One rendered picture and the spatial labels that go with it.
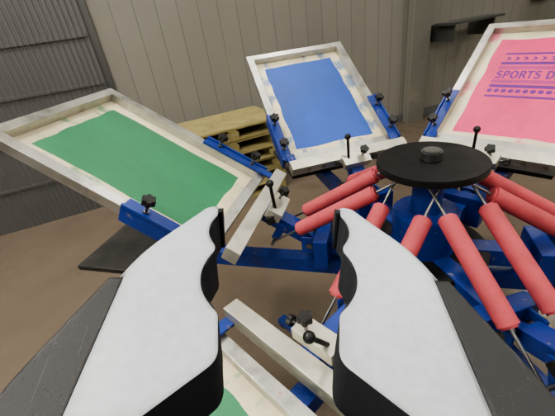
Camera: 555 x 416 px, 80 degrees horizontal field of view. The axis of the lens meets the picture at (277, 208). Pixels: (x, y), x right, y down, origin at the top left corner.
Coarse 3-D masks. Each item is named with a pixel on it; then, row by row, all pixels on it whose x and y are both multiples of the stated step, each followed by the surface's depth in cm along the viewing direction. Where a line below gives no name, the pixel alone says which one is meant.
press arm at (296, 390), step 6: (330, 366) 88; (300, 384) 85; (294, 390) 84; (300, 390) 83; (306, 390) 83; (300, 396) 82; (306, 396) 82; (312, 396) 82; (306, 402) 81; (312, 402) 81; (318, 402) 83; (312, 408) 82; (318, 408) 84
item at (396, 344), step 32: (352, 224) 11; (352, 256) 10; (384, 256) 10; (352, 288) 9; (384, 288) 9; (416, 288) 9; (352, 320) 8; (384, 320) 8; (416, 320) 8; (448, 320) 8; (352, 352) 7; (384, 352) 7; (416, 352) 7; (448, 352) 7; (352, 384) 7; (384, 384) 6; (416, 384) 6; (448, 384) 6
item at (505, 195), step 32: (352, 192) 115; (512, 192) 101; (320, 224) 110; (416, 224) 88; (448, 224) 85; (544, 224) 91; (416, 256) 87; (480, 256) 81; (512, 256) 83; (480, 288) 78; (544, 288) 78; (512, 320) 74; (544, 384) 70
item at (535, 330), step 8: (520, 328) 77; (528, 328) 77; (536, 328) 76; (544, 328) 76; (552, 328) 75; (520, 336) 77; (528, 336) 75; (536, 336) 74; (544, 336) 73; (552, 336) 73; (528, 344) 76; (536, 344) 73; (544, 344) 71; (552, 344) 71; (536, 352) 74; (544, 352) 72; (552, 352) 70; (544, 360) 72
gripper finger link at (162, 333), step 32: (192, 224) 11; (224, 224) 13; (160, 256) 10; (192, 256) 10; (128, 288) 8; (160, 288) 8; (192, 288) 8; (128, 320) 8; (160, 320) 8; (192, 320) 8; (96, 352) 7; (128, 352) 7; (160, 352) 7; (192, 352) 7; (96, 384) 6; (128, 384) 6; (160, 384) 6; (192, 384) 6
